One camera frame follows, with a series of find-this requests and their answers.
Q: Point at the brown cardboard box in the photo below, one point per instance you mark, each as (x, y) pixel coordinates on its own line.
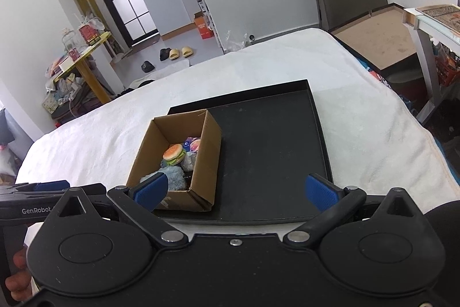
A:
(206, 156)

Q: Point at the blue pink fluffy plush toy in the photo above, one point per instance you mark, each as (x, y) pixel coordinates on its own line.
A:
(176, 177)

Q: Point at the patterned flat board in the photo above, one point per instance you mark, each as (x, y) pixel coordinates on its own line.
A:
(440, 15)

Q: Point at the black tray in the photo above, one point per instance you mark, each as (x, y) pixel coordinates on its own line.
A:
(269, 148)

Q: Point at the black slipper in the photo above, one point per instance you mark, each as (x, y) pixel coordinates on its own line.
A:
(165, 54)
(147, 66)

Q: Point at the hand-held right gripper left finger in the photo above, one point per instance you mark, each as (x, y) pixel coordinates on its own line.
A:
(151, 190)

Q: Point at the burger plush toy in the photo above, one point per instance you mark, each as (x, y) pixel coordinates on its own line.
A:
(175, 152)

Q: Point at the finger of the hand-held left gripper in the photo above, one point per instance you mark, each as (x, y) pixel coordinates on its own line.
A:
(50, 185)

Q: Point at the clear plastic bag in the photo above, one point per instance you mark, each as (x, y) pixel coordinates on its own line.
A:
(237, 41)

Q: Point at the pink round plush toy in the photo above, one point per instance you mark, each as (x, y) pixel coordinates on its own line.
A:
(194, 145)

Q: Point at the white flat box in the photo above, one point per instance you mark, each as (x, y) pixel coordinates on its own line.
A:
(66, 65)

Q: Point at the white shelf rack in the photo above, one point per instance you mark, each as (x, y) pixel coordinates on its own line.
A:
(212, 23)

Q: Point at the white side table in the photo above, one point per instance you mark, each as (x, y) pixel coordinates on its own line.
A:
(427, 51)

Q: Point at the orange cardboard box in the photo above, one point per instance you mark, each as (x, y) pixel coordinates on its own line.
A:
(202, 27)

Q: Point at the red crate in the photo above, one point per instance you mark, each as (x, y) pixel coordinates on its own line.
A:
(447, 64)

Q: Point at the dark clothes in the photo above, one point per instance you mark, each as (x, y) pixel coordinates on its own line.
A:
(138, 86)

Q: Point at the pile of household clutter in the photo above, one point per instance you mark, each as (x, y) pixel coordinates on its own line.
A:
(68, 98)

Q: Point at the person's left hand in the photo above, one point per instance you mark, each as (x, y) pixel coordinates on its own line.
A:
(19, 283)

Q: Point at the red box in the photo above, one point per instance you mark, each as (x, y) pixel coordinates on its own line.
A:
(90, 34)

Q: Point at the beige slipper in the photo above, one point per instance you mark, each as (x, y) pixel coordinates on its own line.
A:
(174, 54)
(187, 51)

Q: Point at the grey kitchen cabinet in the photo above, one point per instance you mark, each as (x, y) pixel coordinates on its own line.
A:
(169, 8)

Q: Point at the yellow round table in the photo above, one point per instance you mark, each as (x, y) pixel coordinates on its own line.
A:
(91, 76)

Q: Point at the brown framed board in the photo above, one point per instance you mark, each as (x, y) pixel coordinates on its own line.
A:
(377, 37)

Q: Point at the glass jar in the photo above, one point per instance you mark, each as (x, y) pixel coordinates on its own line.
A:
(70, 42)

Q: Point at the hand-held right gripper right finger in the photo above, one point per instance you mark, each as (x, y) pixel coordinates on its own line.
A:
(321, 193)

